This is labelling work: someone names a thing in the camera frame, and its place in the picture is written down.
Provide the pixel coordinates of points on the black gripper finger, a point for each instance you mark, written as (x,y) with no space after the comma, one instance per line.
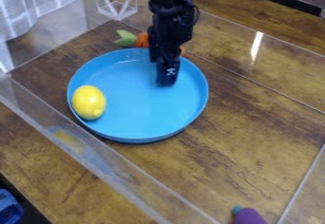
(168,71)

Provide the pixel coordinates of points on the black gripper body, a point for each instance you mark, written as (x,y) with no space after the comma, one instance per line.
(175,18)

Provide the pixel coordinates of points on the orange toy carrot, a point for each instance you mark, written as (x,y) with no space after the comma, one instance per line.
(130,40)

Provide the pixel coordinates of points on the blue round plate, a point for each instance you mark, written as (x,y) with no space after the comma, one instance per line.
(144,112)

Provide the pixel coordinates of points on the yellow toy lemon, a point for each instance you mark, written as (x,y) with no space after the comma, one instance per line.
(89,102)

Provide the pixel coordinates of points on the purple toy eggplant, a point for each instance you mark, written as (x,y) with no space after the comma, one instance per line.
(247,216)

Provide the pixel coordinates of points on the blue plastic object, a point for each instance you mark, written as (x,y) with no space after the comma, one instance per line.
(11,210)

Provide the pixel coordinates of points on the clear acrylic enclosure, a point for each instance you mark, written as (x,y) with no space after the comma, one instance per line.
(253,151)

